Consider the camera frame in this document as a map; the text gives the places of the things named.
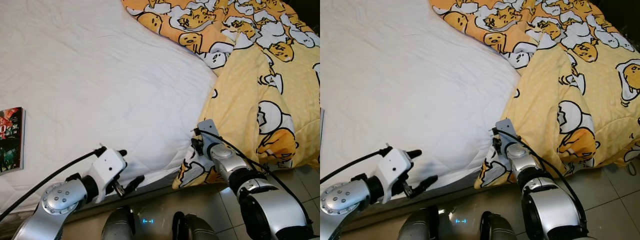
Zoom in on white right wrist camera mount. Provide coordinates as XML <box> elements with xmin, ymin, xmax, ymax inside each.
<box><xmin>494</xmin><ymin>118</ymin><xmax>519</xmax><ymax>152</ymax></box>
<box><xmin>196</xmin><ymin>118</ymin><xmax>220</xmax><ymax>152</ymax></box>

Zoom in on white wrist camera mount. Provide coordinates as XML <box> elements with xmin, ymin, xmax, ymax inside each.
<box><xmin>88</xmin><ymin>148</ymin><xmax>128</xmax><ymax>204</ymax></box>
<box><xmin>196</xmin><ymin>118</ymin><xmax>220</xmax><ymax>152</ymax></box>
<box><xmin>494</xmin><ymin>118</ymin><xmax>519</xmax><ymax>152</ymax></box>
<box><xmin>376</xmin><ymin>148</ymin><xmax>414</xmax><ymax>203</ymax></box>

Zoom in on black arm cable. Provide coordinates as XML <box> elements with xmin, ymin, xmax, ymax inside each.
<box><xmin>491</xmin><ymin>127</ymin><xmax>590</xmax><ymax>238</ymax></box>
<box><xmin>0</xmin><ymin>145</ymin><xmax>108</xmax><ymax>222</ymax></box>
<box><xmin>193</xmin><ymin>128</ymin><xmax>316</xmax><ymax>238</ymax></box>
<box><xmin>320</xmin><ymin>145</ymin><xmax>394</xmax><ymax>184</ymax></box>

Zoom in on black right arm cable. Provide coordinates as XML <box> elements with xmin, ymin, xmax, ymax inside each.
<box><xmin>193</xmin><ymin>128</ymin><xmax>316</xmax><ymax>238</ymax></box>
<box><xmin>491</xmin><ymin>127</ymin><xmax>590</xmax><ymax>238</ymax></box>

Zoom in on yellow cartoon print blanket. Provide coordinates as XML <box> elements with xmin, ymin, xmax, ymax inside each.
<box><xmin>121</xmin><ymin>0</ymin><xmax>321</xmax><ymax>190</ymax></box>
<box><xmin>429</xmin><ymin>0</ymin><xmax>640</xmax><ymax>190</ymax></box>

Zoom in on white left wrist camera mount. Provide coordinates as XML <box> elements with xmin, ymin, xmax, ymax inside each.
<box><xmin>376</xmin><ymin>148</ymin><xmax>414</xmax><ymax>203</ymax></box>
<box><xmin>88</xmin><ymin>148</ymin><xmax>128</xmax><ymax>204</ymax></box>

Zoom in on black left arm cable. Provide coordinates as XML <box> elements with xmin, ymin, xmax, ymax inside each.
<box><xmin>0</xmin><ymin>145</ymin><xmax>108</xmax><ymax>222</ymax></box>
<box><xmin>320</xmin><ymin>145</ymin><xmax>394</xmax><ymax>184</ymax></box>

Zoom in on dark grey left robot leg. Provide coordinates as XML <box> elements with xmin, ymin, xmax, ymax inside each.
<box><xmin>100</xmin><ymin>205</ymin><xmax>136</xmax><ymax>240</ymax></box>
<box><xmin>396</xmin><ymin>205</ymin><xmax>442</xmax><ymax>240</ymax></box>

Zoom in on dark grey robot leg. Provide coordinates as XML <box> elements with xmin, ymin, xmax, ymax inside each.
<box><xmin>396</xmin><ymin>205</ymin><xmax>442</xmax><ymax>240</ymax></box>
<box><xmin>100</xmin><ymin>205</ymin><xmax>136</xmax><ymax>240</ymax></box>
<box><xmin>172</xmin><ymin>212</ymin><xmax>222</xmax><ymax>240</ymax></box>
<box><xmin>479</xmin><ymin>212</ymin><xmax>519</xmax><ymax>240</ymax></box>

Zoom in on dark grey right robot leg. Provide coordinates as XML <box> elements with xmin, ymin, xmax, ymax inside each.
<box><xmin>172</xmin><ymin>212</ymin><xmax>222</xmax><ymax>240</ymax></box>
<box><xmin>479</xmin><ymin>212</ymin><xmax>519</xmax><ymax>240</ymax></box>

